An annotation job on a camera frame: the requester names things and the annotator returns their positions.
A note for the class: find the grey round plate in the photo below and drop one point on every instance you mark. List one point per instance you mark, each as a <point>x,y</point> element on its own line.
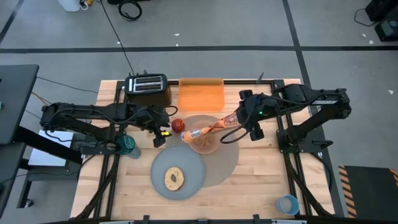
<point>189,161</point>

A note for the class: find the pink bowl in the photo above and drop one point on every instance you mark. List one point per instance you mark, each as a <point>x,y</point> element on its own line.
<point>216,143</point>

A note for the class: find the teal faceted plastic cup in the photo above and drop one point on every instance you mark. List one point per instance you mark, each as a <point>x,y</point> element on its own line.
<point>127,144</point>

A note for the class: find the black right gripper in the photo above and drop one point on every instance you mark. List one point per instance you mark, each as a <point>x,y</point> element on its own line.
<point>258,109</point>

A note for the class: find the bagel half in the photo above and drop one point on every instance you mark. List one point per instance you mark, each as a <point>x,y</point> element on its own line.
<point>168,184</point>

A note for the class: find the red yellow apple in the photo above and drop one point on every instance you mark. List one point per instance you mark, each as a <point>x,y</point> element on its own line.
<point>178,125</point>

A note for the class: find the colourful cereal box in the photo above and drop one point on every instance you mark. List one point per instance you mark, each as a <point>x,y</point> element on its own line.
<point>199,133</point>

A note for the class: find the black aluminium table frame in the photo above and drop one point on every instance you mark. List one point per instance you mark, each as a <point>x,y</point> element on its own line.
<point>245,82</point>

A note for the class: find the black desk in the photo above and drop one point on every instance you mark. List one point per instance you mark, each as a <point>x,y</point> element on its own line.
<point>15,99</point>

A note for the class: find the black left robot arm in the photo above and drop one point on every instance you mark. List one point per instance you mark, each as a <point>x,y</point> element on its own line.
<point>93,112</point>

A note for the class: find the black rolling stand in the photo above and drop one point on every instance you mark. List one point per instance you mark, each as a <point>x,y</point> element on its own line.
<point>46,175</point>

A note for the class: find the black equipment case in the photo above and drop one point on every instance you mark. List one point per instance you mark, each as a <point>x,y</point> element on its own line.
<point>384,7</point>
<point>388,29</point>

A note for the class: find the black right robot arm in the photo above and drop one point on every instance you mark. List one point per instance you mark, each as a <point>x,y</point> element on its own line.
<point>326,105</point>

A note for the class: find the yellow tag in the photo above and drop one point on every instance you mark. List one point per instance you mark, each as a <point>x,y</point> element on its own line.
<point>166,133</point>

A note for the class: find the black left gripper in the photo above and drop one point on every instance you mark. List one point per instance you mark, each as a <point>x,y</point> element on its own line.
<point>158,132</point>

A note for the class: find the hazard striped black mat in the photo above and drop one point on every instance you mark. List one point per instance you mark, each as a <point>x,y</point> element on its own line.
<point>370,193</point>

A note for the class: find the black toaster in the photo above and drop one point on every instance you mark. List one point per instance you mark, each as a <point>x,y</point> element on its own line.
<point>149,96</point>

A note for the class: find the white paper sheet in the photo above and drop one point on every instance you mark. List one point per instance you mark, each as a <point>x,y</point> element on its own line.
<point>46,157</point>

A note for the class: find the grey round placemat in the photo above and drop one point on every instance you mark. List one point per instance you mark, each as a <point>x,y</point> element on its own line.
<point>220,165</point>

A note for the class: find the black diagonal beam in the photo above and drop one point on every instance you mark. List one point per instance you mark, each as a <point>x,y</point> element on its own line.
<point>46,144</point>

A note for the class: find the white container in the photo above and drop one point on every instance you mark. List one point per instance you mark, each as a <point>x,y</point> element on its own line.
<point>68,4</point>

